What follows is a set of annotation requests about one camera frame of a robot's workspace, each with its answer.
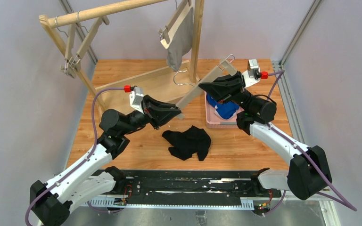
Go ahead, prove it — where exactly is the pink plastic basket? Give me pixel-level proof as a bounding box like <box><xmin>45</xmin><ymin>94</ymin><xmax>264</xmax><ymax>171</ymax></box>
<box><xmin>204</xmin><ymin>92</ymin><xmax>242</xmax><ymax>129</ymax></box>

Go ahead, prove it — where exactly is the wooden hanger with grey underwear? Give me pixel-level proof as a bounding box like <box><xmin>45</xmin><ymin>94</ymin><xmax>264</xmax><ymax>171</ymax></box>
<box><xmin>158</xmin><ymin>0</ymin><xmax>194</xmax><ymax>49</ymax></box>

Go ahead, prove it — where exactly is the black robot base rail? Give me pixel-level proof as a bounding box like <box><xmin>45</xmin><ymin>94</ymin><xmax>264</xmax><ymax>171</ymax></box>
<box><xmin>65</xmin><ymin>169</ymin><xmax>292</xmax><ymax>207</ymax></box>

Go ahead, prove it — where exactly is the grey underwear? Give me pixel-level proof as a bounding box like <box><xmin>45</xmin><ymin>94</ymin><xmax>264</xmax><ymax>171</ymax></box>
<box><xmin>166</xmin><ymin>7</ymin><xmax>194</xmax><ymax>72</ymax></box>

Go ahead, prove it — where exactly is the empty wooden hanger left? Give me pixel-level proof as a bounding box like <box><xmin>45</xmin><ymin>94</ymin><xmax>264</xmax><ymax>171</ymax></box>
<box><xmin>56</xmin><ymin>24</ymin><xmax>76</xmax><ymax>78</ymax></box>

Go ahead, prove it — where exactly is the blue white underwear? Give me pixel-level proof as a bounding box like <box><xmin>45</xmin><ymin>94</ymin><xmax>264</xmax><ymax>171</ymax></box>
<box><xmin>206</xmin><ymin>94</ymin><xmax>239</xmax><ymax>120</ymax></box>

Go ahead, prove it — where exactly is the black underwear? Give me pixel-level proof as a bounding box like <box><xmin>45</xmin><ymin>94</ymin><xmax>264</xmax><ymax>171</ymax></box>
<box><xmin>162</xmin><ymin>126</ymin><xmax>212</xmax><ymax>161</ymax></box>

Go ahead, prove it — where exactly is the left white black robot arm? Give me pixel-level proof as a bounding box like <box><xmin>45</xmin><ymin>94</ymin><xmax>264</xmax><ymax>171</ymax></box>
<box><xmin>26</xmin><ymin>95</ymin><xmax>181</xmax><ymax>226</ymax></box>

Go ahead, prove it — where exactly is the aluminium frame post left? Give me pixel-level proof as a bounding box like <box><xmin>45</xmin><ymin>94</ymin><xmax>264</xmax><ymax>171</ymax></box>
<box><xmin>59</xmin><ymin>0</ymin><xmax>98</xmax><ymax>65</ymax></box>

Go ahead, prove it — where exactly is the aluminium frame post right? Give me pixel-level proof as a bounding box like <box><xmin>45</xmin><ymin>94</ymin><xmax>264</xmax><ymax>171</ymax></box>
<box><xmin>271</xmin><ymin>0</ymin><xmax>323</xmax><ymax>143</ymax></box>

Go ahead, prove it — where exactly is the wooden clothes rack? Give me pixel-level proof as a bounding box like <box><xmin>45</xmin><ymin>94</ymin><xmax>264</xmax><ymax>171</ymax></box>
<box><xmin>39</xmin><ymin>0</ymin><xmax>204</xmax><ymax>108</ymax></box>

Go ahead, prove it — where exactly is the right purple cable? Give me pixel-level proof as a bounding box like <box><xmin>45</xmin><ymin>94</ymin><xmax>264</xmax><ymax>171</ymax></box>
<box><xmin>267</xmin><ymin>70</ymin><xmax>357</xmax><ymax>216</ymax></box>

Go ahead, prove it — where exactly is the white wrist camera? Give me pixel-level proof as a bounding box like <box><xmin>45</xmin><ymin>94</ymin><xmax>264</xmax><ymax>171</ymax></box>
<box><xmin>242</xmin><ymin>59</ymin><xmax>260</xmax><ymax>88</ymax></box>
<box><xmin>129</xmin><ymin>86</ymin><xmax>144</xmax><ymax>113</ymax></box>

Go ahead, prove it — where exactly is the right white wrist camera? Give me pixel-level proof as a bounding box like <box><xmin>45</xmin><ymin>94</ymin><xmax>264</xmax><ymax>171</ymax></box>
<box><xmin>242</xmin><ymin>59</ymin><xmax>260</xmax><ymax>88</ymax></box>

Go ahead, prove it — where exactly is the wooden clip hanger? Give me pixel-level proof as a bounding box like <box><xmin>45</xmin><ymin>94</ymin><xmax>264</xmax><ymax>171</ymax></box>
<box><xmin>70</xmin><ymin>16</ymin><xmax>110</xmax><ymax>71</ymax></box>

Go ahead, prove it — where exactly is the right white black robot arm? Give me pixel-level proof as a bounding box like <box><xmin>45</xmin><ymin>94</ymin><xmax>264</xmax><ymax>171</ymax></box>
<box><xmin>198</xmin><ymin>71</ymin><xmax>332</xmax><ymax>200</ymax></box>

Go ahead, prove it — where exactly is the aluminium frame post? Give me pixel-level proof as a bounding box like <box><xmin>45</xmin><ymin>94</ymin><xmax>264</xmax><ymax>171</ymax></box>
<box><xmin>59</xmin><ymin>0</ymin><xmax>98</xmax><ymax>65</ymax></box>
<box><xmin>271</xmin><ymin>0</ymin><xmax>323</xmax><ymax>143</ymax></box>

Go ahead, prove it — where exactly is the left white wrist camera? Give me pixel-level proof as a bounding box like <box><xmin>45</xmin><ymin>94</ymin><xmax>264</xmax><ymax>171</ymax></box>
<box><xmin>129</xmin><ymin>86</ymin><xmax>144</xmax><ymax>113</ymax></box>

